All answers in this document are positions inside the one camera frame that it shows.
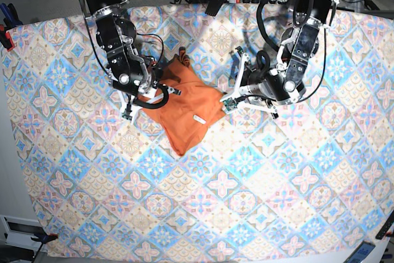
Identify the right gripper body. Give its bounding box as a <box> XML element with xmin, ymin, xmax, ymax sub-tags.
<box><xmin>119</xmin><ymin>84</ymin><xmax>171</xmax><ymax>124</ymax></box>

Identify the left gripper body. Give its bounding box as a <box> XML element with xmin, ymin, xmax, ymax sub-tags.
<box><xmin>220</xmin><ymin>46</ymin><xmax>278</xmax><ymax>119</ymax></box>

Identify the orange T-shirt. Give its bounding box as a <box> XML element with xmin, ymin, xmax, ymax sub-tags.
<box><xmin>143</xmin><ymin>47</ymin><xmax>225</xmax><ymax>156</ymax></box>

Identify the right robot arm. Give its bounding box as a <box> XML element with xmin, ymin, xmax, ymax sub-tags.
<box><xmin>78</xmin><ymin>0</ymin><xmax>181</xmax><ymax>122</ymax></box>

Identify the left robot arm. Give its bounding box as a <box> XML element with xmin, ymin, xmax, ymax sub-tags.
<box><xmin>220</xmin><ymin>0</ymin><xmax>340</xmax><ymax>118</ymax></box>

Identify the white garment label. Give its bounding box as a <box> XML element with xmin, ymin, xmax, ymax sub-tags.
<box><xmin>193</xmin><ymin>115</ymin><xmax>206</xmax><ymax>124</ymax></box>

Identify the patterned blue tile tablecloth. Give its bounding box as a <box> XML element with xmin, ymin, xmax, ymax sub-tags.
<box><xmin>1</xmin><ymin>12</ymin><xmax>393</xmax><ymax>262</ymax></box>

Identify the red black clamp left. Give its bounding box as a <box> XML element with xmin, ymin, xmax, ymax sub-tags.
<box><xmin>0</xmin><ymin>25</ymin><xmax>15</xmax><ymax>52</ymax></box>

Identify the orange black clamp bottom left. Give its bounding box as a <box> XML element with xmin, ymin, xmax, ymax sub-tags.
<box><xmin>30</xmin><ymin>233</ymin><xmax>58</xmax><ymax>262</ymax></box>

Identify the black clamp bottom right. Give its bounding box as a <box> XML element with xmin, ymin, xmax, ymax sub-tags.
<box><xmin>375</xmin><ymin>216</ymin><xmax>393</xmax><ymax>240</ymax></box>

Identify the smartphone with blue screen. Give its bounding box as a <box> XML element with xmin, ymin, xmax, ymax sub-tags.
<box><xmin>344</xmin><ymin>241</ymin><xmax>376</xmax><ymax>263</ymax></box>

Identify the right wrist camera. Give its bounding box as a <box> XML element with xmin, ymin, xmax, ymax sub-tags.
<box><xmin>121</xmin><ymin>110</ymin><xmax>133</xmax><ymax>121</ymax></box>

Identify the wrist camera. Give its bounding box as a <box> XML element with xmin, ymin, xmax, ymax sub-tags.
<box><xmin>223</xmin><ymin>98</ymin><xmax>238</xmax><ymax>114</ymax></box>
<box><xmin>121</xmin><ymin>110</ymin><xmax>133</xmax><ymax>121</ymax></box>

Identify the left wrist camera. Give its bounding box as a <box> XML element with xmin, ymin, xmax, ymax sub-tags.
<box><xmin>223</xmin><ymin>98</ymin><xmax>238</xmax><ymax>114</ymax></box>

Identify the blue handled clamp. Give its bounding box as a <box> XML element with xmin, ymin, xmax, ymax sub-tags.
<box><xmin>1</xmin><ymin>3</ymin><xmax>23</xmax><ymax>28</ymax></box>

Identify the white window frame rail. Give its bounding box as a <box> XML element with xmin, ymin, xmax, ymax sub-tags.
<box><xmin>1</xmin><ymin>215</ymin><xmax>44</xmax><ymax>251</ymax></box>

